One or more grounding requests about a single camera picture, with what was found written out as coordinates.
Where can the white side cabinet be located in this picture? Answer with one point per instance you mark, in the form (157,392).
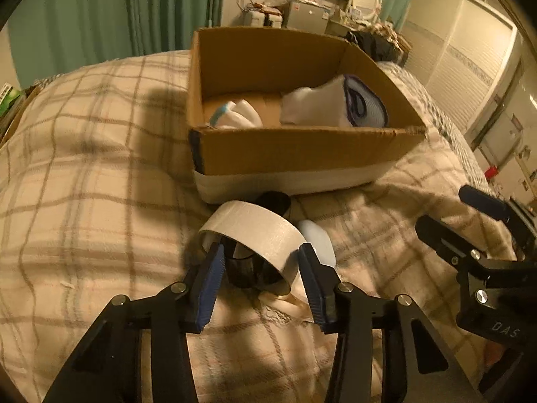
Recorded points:
(512,134)

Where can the wide green curtain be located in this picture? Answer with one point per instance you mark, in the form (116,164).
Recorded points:
(84,16)

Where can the grey metal cabinet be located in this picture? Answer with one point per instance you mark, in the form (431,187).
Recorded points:
(306,16)

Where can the dark cloth bag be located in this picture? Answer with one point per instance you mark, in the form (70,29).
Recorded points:
(373,44)

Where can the grey checked bedsheet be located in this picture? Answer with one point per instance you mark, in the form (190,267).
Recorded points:
(432,105)

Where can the beige plaid blanket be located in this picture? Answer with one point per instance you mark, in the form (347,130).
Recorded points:
(105,176)

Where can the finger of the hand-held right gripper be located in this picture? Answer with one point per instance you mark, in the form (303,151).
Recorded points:
(482,201)
(444,235)

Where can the green book stack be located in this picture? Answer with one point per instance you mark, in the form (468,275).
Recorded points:
(8,100)

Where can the white sock with purple trim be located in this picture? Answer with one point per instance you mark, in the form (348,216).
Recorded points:
(310,105)

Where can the white tape roll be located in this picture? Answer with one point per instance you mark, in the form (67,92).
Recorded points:
(256,223)

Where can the white sock with blue stripe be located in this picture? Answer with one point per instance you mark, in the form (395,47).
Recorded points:
(243,117)

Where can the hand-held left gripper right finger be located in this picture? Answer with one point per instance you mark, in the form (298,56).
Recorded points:
(314,291)

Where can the cardboard box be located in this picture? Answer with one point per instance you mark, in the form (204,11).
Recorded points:
(293,151)

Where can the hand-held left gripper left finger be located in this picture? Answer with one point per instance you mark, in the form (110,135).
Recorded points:
(209,289)

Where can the white sliding wardrobe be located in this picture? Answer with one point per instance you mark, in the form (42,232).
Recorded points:
(461,42)

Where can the small red object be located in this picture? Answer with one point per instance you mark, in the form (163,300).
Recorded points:
(491,173)

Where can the white storage box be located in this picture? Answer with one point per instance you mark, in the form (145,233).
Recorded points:
(262,19)

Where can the pale blue oval object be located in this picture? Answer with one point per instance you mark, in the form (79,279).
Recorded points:
(319,239)

